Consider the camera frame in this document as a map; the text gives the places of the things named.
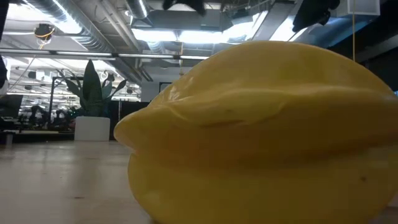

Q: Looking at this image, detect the yellow ceiling cable reel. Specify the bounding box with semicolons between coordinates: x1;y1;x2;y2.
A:
33;23;56;42

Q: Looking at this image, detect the dark monitor screen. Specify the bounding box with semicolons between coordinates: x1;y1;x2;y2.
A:
0;94;24;119

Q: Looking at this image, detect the ceiling light rail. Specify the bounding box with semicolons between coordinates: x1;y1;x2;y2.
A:
0;48;210;61

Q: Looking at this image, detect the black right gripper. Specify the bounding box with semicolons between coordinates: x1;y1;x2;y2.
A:
292;0;341;33

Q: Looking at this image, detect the snake plant in white pot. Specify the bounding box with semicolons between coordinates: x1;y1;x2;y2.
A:
57;59;127;142

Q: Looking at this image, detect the low background bench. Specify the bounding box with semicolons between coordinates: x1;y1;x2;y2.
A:
0;129;75;145

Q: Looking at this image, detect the yellow plastic starfruit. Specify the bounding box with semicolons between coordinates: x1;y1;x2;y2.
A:
113;40;398;224

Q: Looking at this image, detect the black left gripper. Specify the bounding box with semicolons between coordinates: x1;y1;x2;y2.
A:
162;0;208;17

